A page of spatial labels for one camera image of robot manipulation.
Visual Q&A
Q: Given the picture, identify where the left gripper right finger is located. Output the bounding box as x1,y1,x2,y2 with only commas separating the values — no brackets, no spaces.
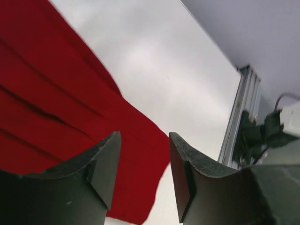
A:
169,132,300,225

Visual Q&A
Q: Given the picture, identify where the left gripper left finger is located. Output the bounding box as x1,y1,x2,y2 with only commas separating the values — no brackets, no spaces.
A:
0,132,121,225

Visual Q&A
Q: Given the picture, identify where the red pleated skirt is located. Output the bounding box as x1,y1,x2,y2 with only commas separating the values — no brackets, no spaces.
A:
0,0,170,225

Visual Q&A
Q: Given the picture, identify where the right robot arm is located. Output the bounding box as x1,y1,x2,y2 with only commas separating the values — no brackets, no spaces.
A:
232,102,300,167

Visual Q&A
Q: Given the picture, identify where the aluminium rail frame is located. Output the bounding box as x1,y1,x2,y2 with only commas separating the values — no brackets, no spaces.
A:
218,65,261,169

